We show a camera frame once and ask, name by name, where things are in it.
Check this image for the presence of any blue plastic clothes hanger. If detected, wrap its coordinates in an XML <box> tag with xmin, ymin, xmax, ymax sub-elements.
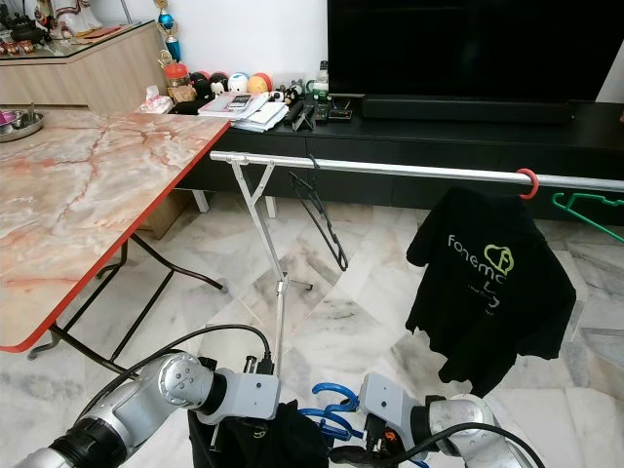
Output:
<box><xmin>297</xmin><ymin>382</ymin><xmax>430</xmax><ymax>468</ymax></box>

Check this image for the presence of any black printed T-shirt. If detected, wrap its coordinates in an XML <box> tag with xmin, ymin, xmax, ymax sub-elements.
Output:
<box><xmin>405</xmin><ymin>187</ymin><xmax>578</xmax><ymax>399</ymax></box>
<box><xmin>188</xmin><ymin>402</ymin><xmax>328</xmax><ymax>468</ymax></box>

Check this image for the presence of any black clothes hanger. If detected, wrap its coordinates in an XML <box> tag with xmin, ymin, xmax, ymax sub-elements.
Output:
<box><xmin>290</xmin><ymin>156</ymin><xmax>349</xmax><ymax>272</ymax></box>

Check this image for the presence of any red plastic clothes hanger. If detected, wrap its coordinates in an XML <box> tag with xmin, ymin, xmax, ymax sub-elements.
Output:
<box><xmin>515</xmin><ymin>169</ymin><xmax>541</xmax><ymax>201</ymax></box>

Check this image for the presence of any green plastic clothes hanger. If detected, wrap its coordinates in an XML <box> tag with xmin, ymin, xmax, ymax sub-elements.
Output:
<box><xmin>551</xmin><ymin>192</ymin><xmax>624</xmax><ymax>245</ymax></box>

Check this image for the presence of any silver metal clothes rack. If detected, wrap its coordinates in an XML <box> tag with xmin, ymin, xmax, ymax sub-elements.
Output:
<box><xmin>210</xmin><ymin>151</ymin><xmax>624</xmax><ymax>376</ymax></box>

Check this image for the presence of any black low TV console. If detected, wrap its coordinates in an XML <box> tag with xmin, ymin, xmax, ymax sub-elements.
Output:
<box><xmin>185</xmin><ymin>96</ymin><xmax>624</xmax><ymax>215</ymax></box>

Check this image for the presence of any small black box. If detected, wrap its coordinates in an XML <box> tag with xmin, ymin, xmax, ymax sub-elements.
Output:
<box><xmin>327</xmin><ymin>96</ymin><xmax>355</xmax><ymax>121</ymax></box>

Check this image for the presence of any black remote control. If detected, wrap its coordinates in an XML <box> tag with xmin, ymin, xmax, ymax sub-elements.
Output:
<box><xmin>292</xmin><ymin>100</ymin><xmax>318</xmax><ymax>133</ymax></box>

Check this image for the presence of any stack of papers and booklets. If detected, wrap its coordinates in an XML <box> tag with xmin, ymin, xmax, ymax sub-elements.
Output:
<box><xmin>200</xmin><ymin>93</ymin><xmax>289</xmax><ymax>131</ymax></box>

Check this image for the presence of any green bottle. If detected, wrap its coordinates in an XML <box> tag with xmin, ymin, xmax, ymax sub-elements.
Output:
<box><xmin>310</xmin><ymin>60</ymin><xmax>330</xmax><ymax>97</ymax></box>

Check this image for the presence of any marble-pattern folding table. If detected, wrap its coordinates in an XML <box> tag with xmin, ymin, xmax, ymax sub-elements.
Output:
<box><xmin>0</xmin><ymin>107</ymin><xmax>233</xmax><ymax>376</ymax></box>

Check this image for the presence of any orange ball toy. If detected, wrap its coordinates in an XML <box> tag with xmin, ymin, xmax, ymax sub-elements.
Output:
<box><xmin>247</xmin><ymin>72</ymin><xmax>274</xmax><ymax>95</ymax></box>

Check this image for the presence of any steel bowl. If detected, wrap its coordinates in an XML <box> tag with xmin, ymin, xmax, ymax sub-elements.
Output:
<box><xmin>0</xmin><ymin>109</ymin><xmax>47</xmax><ymax>142</ymax></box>

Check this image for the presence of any black flat television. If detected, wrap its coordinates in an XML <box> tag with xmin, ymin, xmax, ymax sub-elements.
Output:
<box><xmin>327</xmin><ymin>0</ymin><xmax>624</xmax><ymax>103</ymax></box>

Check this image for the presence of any pink tissue pack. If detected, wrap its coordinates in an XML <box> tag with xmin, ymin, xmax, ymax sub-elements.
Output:
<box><xmin>139</xmin><ymin>86</ymin><xmax>175</xmax><ymax>116</ymax></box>

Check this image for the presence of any red-lidded jar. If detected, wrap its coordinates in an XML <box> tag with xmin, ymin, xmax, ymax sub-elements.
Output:
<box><xmin>164</xmin><ymin>63</ymin><xmax>196</xmax><ymax>104</ymax></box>

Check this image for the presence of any gold and blue trophy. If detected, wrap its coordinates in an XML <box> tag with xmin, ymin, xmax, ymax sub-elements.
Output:
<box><xmin>154</xmin><ymin>0</ymin><xmax>189</xmax><ymax>89</ymax></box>

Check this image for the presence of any light wooden cabinet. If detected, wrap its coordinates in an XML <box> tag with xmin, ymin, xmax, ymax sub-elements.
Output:
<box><xmin>0</xmin><ymin>21</ymin><xmax>186</xmax><ymax>240</ymax></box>

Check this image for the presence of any white robed statue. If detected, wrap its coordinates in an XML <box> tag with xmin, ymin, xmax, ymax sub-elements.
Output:
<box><xmin>54</xmin><ymin>0</ymin><xmax>103</xmax><ymax>35</ymax></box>

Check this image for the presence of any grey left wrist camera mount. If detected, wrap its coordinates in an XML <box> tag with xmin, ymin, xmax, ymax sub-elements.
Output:
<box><xmin>203</xmin><ymin>370</ymin><xmax>281</xmax><ymax>423</ymax></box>

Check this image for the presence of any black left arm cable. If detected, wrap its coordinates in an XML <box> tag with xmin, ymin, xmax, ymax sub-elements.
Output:
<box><xmin>97</xmin><ymin>325</ymin><xmax>269</xmax><ymax>420</ymax></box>

